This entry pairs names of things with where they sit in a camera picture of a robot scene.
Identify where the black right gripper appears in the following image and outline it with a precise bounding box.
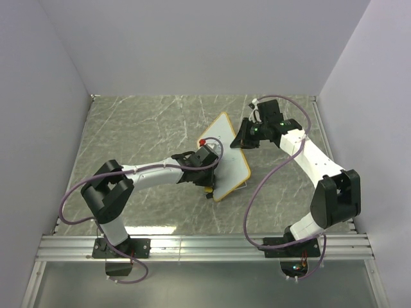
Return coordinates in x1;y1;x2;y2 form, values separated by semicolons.
229;118;267;150

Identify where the yellow-framed whiteboard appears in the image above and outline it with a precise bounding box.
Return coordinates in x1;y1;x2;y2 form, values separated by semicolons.
197;112;251;202

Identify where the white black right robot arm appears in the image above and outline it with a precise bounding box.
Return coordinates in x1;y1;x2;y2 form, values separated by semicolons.
230;117;361;257

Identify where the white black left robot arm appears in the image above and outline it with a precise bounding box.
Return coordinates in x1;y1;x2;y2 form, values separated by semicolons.
80;146;220;258

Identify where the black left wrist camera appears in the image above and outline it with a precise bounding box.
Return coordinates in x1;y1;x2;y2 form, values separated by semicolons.
190;144;218;167

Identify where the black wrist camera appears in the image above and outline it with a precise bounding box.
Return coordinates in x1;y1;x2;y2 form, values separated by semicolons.
190;144;218;167
257;99;284;125

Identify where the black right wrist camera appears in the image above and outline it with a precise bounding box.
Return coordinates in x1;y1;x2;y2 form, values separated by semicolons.
257;99;284;125

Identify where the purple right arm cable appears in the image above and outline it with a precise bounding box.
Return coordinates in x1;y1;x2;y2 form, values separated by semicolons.
243;94;328;280

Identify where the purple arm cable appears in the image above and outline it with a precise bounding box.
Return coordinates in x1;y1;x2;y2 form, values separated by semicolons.
57;137;225;285
243;94;328;280

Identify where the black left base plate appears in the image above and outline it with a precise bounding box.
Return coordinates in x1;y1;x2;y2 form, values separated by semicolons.
92;237;151;259

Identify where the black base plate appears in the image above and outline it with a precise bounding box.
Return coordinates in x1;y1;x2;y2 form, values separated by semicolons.
260;237;321;258
92;237;151;259

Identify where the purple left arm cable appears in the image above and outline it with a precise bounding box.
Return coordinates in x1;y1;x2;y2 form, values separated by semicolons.
57;137;225;285

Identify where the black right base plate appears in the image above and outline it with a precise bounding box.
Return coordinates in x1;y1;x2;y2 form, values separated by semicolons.
260;237;321;258

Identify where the aluminium mounting rail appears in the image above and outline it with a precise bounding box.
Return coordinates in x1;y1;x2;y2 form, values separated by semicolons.
35;234;374;262

